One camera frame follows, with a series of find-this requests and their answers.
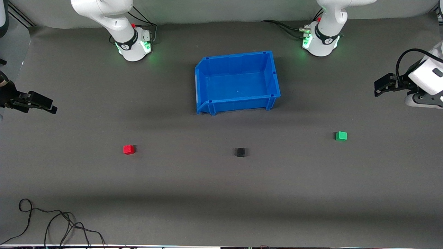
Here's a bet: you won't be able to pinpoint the blue plastic storage bin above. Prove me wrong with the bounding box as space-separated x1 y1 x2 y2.
195 51 281 116

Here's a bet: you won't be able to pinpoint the dark grey table mat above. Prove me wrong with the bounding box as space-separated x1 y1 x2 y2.
0 12 443 248

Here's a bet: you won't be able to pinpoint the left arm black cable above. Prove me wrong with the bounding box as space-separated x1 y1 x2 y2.
396 48 437 83

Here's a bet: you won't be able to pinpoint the black frame rail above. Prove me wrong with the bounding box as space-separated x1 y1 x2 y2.
6 2 36 28

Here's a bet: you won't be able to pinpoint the loose thin black cable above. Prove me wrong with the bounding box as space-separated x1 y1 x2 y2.
0 199 106 248

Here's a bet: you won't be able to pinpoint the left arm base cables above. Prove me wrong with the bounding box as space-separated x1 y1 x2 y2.
261 9 324 39

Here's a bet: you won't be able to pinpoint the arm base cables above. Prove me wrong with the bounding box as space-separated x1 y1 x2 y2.
126 7 158 45
261 9 324 39

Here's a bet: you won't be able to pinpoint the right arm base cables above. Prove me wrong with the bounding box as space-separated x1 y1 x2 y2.
126 7 158 45

